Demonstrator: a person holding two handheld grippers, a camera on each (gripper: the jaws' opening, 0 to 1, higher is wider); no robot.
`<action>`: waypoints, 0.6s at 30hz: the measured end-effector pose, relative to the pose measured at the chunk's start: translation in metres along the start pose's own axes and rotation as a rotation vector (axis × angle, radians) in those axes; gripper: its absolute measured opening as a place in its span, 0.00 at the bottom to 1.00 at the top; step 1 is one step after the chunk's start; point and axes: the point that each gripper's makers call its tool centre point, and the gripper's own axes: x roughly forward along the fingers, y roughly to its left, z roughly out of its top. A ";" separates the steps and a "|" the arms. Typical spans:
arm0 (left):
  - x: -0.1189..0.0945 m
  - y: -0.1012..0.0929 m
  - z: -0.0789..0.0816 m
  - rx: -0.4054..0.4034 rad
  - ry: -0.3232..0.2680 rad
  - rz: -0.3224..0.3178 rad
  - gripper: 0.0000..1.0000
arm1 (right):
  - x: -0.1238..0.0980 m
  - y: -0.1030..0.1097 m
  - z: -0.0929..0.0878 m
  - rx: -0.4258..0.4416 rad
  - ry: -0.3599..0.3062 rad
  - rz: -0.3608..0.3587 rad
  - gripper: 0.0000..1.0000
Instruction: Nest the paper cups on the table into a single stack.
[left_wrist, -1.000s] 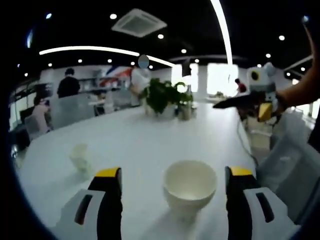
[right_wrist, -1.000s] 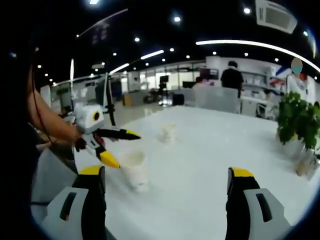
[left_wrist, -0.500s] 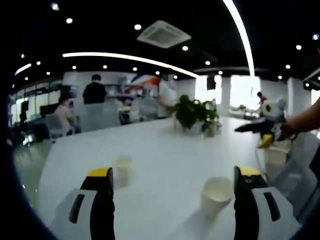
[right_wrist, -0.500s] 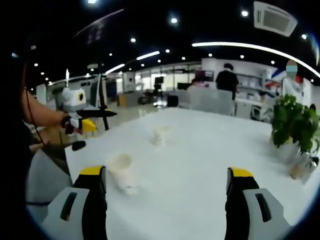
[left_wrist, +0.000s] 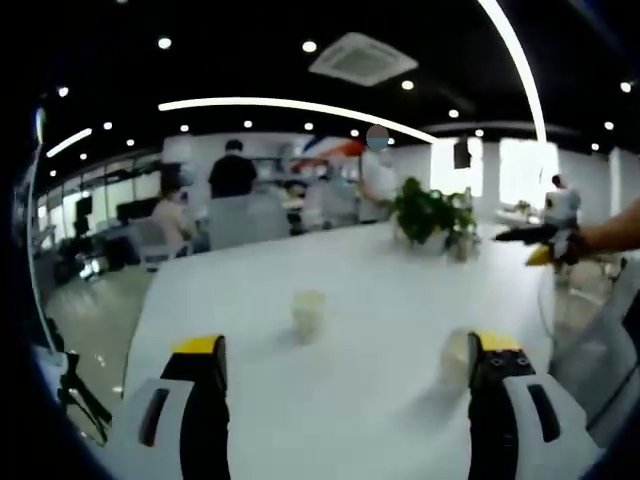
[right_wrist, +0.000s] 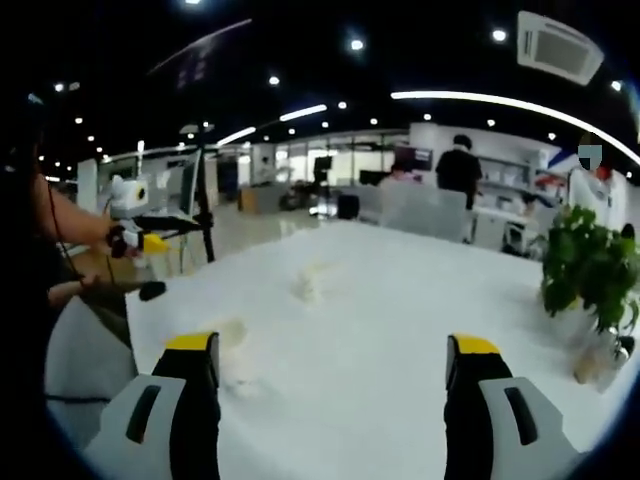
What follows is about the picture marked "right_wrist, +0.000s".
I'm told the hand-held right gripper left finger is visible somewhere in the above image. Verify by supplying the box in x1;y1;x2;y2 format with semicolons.
85;331;222;480

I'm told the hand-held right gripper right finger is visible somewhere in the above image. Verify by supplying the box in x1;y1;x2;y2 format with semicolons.
443;333;584;480

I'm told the white paper cup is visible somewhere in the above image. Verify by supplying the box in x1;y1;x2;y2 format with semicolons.
214;319;264;399

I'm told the cluster of paper cups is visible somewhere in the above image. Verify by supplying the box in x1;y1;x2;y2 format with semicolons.
291;260;334;307

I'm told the person's left hand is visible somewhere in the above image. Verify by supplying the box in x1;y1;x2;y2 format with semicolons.
105;223;146;260

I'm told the black tripod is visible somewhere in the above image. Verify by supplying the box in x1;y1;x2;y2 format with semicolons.
179;121;217;265

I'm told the small black device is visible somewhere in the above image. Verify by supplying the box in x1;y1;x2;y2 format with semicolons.
138;280;167;302

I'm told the brown cabinet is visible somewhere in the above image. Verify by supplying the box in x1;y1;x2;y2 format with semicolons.
62;244;132;301

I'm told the brown box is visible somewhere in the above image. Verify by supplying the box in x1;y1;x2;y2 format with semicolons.
238;185;281;212

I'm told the person's black shirt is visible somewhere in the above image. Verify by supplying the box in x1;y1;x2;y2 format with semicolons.
14;164;81;351

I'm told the short ceiling light strip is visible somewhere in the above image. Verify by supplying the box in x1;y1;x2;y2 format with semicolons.
215;126;257;147
278;103;328;123

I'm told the white table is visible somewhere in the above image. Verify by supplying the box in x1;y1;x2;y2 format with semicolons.
82;219;631;480

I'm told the small glass jar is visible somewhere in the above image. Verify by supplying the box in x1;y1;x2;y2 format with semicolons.
573;332;636;389

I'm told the green potted plant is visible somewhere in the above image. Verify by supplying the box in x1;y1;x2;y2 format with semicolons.
537;204;640;361

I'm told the group of ceiling spotlights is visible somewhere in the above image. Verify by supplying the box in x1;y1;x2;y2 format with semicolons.
52;28;624;156

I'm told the long curved ceiling light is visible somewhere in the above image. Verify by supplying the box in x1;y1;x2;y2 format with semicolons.
390;90;640;166

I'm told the ceiling air conditioner vent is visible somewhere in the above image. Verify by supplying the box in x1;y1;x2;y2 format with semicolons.
517;10;605;85

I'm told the black camera stand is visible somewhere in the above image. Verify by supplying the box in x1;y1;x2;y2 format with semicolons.
313;156;334;201

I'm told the white wall shelf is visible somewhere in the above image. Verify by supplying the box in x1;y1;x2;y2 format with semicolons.
477;149;546;201

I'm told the dark wall screen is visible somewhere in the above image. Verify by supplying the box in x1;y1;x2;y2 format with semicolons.
394;146;434;169

